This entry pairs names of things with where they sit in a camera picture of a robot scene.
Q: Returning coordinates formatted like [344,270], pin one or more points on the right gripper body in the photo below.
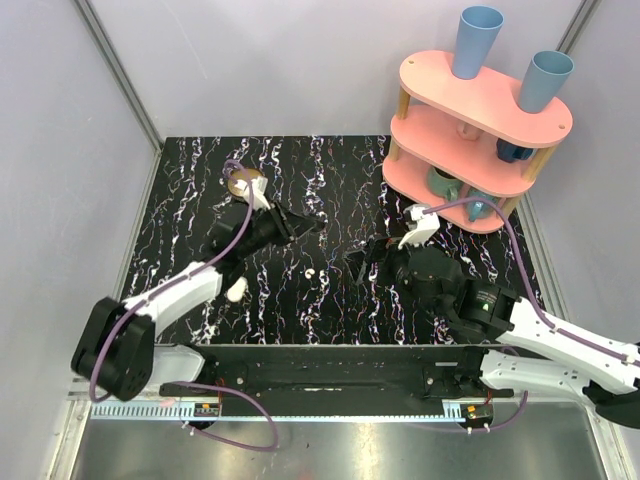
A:
[395,267]

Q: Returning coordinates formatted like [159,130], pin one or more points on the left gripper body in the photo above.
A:
[282,223]

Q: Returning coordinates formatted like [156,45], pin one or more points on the white earbud charging case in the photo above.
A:
[237,291]

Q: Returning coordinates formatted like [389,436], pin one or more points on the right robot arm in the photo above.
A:
[599,371]

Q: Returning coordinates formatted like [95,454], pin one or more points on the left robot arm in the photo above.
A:
[117,352]

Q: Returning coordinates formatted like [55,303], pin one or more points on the brown ceramic bowl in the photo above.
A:
[240,180]

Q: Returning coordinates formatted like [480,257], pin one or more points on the green ceramic mug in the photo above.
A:
[443,184]

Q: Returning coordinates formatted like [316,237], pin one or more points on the light blue ceramic mug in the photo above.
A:
[477,210]

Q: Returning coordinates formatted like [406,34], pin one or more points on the pink three-tier shelf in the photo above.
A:
[432,101]

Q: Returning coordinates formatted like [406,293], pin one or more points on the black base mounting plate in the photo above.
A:
[438,372]

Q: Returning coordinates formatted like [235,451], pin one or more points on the pink mug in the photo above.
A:
[468,132]

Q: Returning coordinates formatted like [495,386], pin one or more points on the dark blue mug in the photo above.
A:
[511,153]

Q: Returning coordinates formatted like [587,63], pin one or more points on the right blue plastic cup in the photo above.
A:
[546,74]

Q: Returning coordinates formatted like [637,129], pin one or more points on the blue plastic cup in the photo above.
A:
[478,29]
[546,74]

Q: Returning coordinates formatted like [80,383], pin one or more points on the left blue plastic cup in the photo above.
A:
[478,29]

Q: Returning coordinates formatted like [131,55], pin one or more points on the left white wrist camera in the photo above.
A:
[263,203]

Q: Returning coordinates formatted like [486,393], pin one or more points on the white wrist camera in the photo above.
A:
[421,226]
[263,203]

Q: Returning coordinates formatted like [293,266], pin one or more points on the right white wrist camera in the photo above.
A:
[421,226]

